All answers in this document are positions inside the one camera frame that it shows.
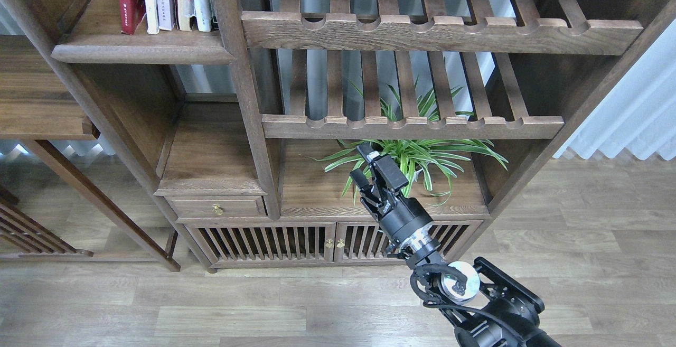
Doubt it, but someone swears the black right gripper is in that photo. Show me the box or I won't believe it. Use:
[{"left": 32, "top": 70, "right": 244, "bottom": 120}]
[{"left": 350, "top": 143, "right": 436, "bottom": 250}]

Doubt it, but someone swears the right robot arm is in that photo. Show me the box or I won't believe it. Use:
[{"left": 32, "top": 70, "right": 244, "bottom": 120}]
[{"left": 350, "top": 143, "right": 557, "bottom": 346}]

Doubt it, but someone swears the green spider plant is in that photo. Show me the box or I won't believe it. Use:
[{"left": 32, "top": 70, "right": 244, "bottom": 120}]
[{"left": 309, "top": 89, "right": 509, "bottom": 203}]

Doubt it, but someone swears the dark wooden bookshelf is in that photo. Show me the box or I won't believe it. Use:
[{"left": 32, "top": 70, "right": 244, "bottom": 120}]
[{"left": 2, "top": 0, "right": 674, "bottom": 271}]

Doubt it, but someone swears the brass drawer knob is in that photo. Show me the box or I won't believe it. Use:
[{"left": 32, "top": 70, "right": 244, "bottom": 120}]
[{"left": 212, "top": 203, "right": 224, "bottom": 215}]

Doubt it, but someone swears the white curtain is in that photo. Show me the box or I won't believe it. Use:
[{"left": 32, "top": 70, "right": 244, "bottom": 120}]
[{"left": 553, "top": 21, "right": 675, "bottom": 160}]

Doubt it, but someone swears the wooden side table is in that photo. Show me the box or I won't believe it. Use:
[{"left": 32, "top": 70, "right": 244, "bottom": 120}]
[{"left": 2, "top": 35, "right": 181, "bottom": 272}]

